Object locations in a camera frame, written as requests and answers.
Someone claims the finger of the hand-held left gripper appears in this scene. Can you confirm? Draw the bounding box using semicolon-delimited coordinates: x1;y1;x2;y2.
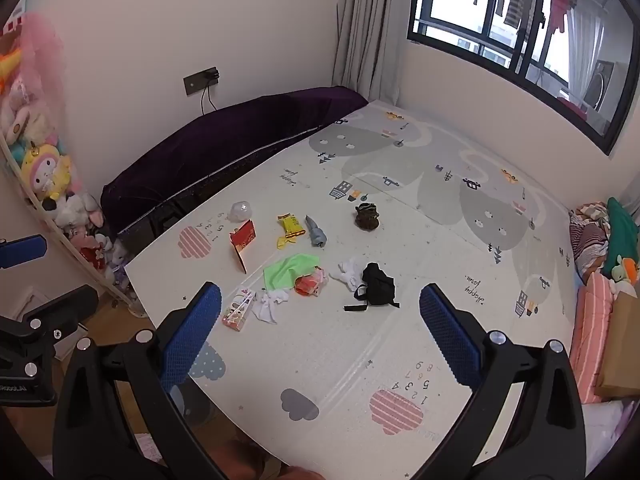
0;235;49;269
22;284;100;332

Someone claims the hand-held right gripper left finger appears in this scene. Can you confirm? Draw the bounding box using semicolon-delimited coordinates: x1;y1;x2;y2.
52;281;236;480

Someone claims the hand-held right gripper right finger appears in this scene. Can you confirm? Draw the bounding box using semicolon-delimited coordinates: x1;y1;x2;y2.
415;283;587;480

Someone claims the yellow snack packet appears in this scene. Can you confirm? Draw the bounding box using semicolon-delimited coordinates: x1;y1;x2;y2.
277;214;306;239

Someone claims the white storage rack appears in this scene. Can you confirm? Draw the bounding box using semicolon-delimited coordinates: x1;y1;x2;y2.
0;135;149;319

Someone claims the pink drink carton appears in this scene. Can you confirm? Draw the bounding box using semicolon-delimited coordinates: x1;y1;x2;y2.
221;287;257;332

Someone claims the pile of plush toys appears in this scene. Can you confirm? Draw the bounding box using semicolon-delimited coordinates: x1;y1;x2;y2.
0;45;132;292

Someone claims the white crumpled tissue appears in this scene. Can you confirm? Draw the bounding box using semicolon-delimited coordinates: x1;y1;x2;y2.
252;289;291;324

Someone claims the printed play mat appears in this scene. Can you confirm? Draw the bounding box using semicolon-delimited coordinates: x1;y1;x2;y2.
122;100;583;476

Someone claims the red paper packet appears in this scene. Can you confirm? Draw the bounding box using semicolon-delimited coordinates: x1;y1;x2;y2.
229;220;257;274

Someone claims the green cloth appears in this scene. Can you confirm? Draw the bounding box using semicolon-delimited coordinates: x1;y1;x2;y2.
263;254;321;292

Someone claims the white sock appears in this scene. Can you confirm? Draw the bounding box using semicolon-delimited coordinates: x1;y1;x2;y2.
330;257;368;291

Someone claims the red plastic wrapper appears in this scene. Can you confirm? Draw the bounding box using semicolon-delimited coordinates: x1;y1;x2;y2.
294;267;329;297

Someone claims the pink striped blanket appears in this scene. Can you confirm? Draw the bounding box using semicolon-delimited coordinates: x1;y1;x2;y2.
570;272;619;404

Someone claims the brown rolled sock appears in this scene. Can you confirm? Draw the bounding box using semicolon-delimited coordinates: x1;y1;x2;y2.
354;203;379;230

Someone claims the grey knitted sock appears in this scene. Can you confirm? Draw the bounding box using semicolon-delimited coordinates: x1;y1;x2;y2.
305;215;328;248

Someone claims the plaid striped quilt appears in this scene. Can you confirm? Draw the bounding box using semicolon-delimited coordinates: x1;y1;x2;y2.
569;202;612;281

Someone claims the small carrot plush toy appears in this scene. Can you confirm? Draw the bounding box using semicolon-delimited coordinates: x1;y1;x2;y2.
612;255;640;284

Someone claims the pink mesh net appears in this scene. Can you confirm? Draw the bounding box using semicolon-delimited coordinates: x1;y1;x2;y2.
15;10;69;127

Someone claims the green pillow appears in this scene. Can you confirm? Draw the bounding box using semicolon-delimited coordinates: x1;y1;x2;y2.
602;197;640;281

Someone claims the purple velvet blanket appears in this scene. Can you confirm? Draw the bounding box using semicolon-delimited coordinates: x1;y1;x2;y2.
100;86;370;239

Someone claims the grey washing machine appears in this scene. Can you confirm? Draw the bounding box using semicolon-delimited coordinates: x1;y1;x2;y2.
582;60;617;112

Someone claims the beige curtain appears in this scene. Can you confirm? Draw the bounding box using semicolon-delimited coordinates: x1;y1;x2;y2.
332;0;423;106

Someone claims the black framed window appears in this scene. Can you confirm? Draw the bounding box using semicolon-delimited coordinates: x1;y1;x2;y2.
406;0;633;156

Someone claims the row of hanging laundry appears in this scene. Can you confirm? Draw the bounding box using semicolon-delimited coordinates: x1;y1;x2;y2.
457;0;585;47

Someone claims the black cloth with strap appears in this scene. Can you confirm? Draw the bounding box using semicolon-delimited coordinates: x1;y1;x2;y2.
343;262;401;312

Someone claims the grey wall socket plate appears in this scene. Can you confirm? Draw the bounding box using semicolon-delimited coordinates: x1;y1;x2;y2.
183;66;221;97

